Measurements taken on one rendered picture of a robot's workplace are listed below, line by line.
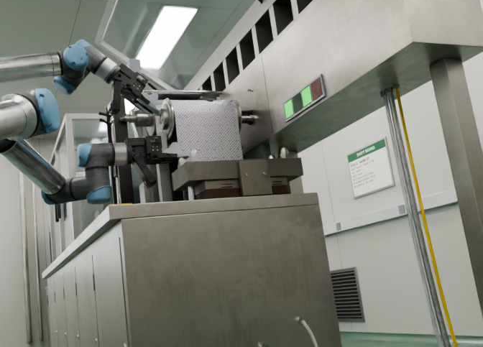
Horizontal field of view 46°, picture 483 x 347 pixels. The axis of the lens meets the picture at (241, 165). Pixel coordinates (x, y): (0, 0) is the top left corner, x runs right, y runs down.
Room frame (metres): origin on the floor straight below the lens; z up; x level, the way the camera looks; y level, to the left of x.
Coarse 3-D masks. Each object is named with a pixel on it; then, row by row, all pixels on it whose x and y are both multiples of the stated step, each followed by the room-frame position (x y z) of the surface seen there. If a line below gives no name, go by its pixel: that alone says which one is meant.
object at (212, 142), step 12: (180, 132) 1.87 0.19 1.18; (192, 132) 1.89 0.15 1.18; (204, 132) 1.91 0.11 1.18; (216, 132) 1.93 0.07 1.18; (228, 132) 1.95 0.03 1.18; (180, 144) 1.87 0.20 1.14; (192, 144) 1.89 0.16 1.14; (204, 144) 1.91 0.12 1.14; (216, 144) 1.93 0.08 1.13; (228, 144) 1.94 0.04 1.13; (240, 144) 1.96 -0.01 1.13; (204, 156) 1.91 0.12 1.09; (216, 156) 1.92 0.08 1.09; (228, 156) 1.94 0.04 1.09; (240, 156) 1.96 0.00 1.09
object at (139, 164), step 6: (138, 156) 1.79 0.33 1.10; (132, 162) 1.81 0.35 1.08; (138, 162) 1.79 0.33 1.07; (138, 168) 1.80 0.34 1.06; (144, 168) 1.80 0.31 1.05; (144, 174) 1.79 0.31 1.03; (150, 174) 1.80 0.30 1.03; (144, 180) 1.81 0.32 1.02; (150, 180) 1.80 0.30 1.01; (156, 180) 1.81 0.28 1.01; (150, 186) 1.82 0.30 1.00
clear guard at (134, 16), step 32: (128, 0) 2.27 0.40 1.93; (160, 0) 2.18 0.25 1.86; (192, 0) 2.10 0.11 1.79; (224, 0) 2.02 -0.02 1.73; (128, 32) 2.51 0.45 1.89; (160, 32) 2.40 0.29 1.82; (192, 32) 2.30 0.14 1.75; (224, 32) 2.20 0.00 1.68; (160, 64) 2.65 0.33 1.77; (192, 64) 2.53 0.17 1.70
